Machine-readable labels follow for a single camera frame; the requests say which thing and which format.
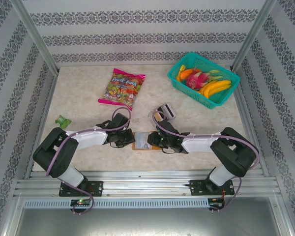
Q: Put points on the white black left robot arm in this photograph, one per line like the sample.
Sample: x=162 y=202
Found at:
x=88 y=140

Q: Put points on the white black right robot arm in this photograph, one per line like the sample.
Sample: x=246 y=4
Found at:
x=199 y=145

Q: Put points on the clear plastic card box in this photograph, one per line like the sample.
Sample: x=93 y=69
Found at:
x=152 y=115

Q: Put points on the colourful candy bag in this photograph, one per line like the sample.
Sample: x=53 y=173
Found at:
x=121 y=89

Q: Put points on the small green toy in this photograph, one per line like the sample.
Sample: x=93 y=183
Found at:
x=62 y=121

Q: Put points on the teal plastic basket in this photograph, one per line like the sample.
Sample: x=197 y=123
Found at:
x=212 y=102

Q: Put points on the small yellow fruit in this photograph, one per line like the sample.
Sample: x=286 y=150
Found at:
x=180 y=76

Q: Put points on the pink dragon fruit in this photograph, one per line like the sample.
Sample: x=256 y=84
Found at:
x=195 y=79

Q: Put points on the yellow banana bunch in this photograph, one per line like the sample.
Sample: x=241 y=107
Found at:
x=215 y=88

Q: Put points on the orange mango fruit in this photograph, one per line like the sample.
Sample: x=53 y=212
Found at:
x=188 y=73

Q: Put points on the small circuit board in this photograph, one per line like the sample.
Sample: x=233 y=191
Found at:
x=216 y=205
x=80 y=202

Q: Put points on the grey metal shelf panel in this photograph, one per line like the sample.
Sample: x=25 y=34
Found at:
x=147 y=222

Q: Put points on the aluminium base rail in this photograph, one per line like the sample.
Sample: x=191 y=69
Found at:
x=147 y=183

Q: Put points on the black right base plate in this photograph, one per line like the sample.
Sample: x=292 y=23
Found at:
x=196 y=188

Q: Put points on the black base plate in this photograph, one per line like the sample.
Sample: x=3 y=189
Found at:
x=196 y=188
x=96 y=188

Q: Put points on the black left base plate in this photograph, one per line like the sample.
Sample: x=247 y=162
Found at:
x=96 y=188

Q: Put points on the aluminium side rail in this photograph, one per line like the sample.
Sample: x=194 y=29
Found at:
x=40 y=110
x=244 y=110

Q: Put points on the aluminium frame post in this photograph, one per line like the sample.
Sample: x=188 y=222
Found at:
x=34 y=34
x=254 y=34

